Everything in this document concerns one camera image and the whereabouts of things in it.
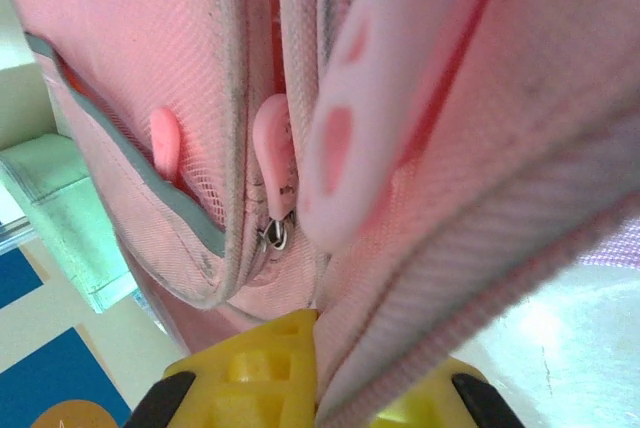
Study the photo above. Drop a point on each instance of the aluminium frame post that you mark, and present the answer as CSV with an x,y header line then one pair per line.
x,y
12,238

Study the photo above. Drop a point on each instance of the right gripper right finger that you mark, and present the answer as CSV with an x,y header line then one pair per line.
x,y
450,398

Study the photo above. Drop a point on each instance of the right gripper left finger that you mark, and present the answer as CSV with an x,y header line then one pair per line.
x,y
260,378

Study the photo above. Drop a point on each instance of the pink student backpack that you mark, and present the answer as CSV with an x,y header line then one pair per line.
x,y
175,73

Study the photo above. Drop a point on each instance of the mint green storage case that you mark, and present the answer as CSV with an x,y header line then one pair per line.
x,y
50,198

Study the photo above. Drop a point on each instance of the blue wall panel orange oval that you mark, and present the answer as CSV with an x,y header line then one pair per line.
x,y
55,373

